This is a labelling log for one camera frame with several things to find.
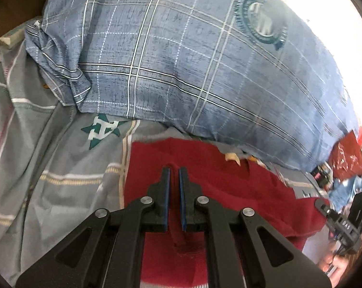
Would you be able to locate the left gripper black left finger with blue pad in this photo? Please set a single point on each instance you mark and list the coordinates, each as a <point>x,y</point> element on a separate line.
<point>106,249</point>

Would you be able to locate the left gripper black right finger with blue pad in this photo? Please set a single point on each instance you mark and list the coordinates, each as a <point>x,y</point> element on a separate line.
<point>242,248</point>

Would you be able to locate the red knit garment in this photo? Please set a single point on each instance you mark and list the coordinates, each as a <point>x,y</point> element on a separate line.
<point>176,258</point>

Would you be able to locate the person's right hand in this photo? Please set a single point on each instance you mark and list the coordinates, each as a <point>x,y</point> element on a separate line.
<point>339,264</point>

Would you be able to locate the blue fabric pile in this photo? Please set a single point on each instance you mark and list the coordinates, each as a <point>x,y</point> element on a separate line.
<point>344,191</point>

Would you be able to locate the dark jar on nightstand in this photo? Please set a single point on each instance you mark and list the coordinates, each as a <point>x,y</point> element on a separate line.
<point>323,174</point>

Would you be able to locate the red plastic bag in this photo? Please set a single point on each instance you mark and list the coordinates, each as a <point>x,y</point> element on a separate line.
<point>346,158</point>

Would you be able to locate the grey plaid bed sheet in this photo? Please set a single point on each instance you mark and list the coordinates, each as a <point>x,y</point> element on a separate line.
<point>57,165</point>

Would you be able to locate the blue plaid pillow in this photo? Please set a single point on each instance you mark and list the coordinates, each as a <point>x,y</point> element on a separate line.
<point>249,73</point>

